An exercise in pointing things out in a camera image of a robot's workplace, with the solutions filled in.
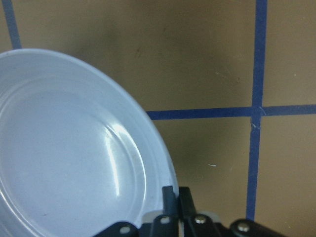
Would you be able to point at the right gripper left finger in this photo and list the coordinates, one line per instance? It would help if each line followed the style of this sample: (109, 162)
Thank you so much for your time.
(162, 223)

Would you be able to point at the blue plate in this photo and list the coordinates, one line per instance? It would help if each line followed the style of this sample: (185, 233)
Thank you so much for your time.
(77, 152)

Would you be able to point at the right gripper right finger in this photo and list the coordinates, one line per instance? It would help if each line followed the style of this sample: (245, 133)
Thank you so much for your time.
(194, 224)

